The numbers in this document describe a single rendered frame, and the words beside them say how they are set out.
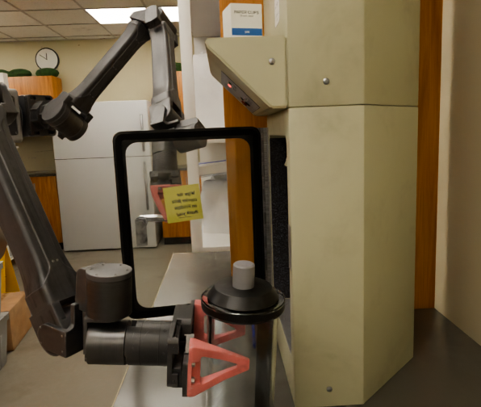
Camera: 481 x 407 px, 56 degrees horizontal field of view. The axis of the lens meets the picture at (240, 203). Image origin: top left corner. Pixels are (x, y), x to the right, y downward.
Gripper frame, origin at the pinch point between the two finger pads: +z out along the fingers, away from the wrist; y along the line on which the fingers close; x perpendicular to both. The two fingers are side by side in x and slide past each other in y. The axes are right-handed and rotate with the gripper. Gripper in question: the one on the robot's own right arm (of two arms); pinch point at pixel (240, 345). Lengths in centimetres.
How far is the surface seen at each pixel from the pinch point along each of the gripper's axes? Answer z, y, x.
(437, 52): 43, 49, -45
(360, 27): 15.2, 11.9, -42.6
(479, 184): 50, 36, -18
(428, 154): 44, 48, -23
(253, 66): 0.4, 11.6, -36.4
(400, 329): 29.8, 19.3, 6.8
